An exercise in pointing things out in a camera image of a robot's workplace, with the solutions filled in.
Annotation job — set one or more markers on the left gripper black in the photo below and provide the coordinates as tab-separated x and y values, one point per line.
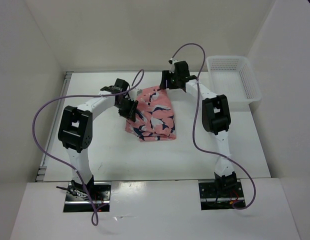
130	114

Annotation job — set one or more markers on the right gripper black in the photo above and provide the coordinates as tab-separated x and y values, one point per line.
166	75

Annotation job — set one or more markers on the pink shark print shorts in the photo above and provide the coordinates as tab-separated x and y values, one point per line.
155	117

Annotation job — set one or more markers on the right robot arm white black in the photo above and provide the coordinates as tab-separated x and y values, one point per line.
215	118

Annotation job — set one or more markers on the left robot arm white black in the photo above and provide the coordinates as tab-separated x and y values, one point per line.
76	128

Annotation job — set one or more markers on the white plastic basket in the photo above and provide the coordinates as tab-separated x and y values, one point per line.
234	77

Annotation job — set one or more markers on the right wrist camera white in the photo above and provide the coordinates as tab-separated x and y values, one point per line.
172	63

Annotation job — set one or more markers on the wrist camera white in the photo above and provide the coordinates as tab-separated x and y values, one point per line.
172	63
134	93

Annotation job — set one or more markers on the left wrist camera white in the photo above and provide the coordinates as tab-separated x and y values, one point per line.
134	93

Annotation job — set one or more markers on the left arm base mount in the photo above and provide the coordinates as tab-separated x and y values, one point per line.
78	202

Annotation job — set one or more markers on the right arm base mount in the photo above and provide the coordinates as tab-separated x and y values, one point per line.
213	199

